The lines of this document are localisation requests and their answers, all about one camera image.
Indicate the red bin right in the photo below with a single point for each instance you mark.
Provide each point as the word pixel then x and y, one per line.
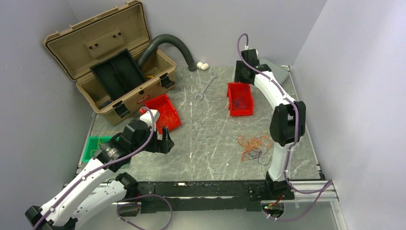
pixel 240 99

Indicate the red bin near toolbox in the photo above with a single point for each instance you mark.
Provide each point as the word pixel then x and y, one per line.
pixel 168 114

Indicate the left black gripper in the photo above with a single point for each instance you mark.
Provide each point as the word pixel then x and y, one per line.
pixel 163 146

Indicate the black aluminium base frame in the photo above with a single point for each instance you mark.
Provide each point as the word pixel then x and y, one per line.
pixel 250 195

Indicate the grey plastic case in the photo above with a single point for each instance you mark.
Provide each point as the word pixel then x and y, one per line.
pixel 281 75

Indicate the black toolbox tray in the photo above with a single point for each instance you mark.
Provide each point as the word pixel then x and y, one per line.
pixel 119 74

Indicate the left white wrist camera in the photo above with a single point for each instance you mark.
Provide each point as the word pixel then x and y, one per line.
pixel 150 116

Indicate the tan open toolbox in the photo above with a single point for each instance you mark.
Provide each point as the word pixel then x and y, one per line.
pixel 101 38

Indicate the white pipe fitting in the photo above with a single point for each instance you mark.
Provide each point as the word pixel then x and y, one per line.
pixel 202 66

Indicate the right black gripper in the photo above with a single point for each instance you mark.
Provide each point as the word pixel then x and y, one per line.
pixel 238 77

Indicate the green plastic bin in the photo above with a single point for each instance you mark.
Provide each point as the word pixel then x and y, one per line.
pixel 92 145

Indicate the steel open-end wrench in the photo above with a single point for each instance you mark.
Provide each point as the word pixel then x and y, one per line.
pixel 200 95

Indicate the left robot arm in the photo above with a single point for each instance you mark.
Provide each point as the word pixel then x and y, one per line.
pixel 98 184

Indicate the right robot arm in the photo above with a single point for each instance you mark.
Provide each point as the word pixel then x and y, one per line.
pixel 288 116

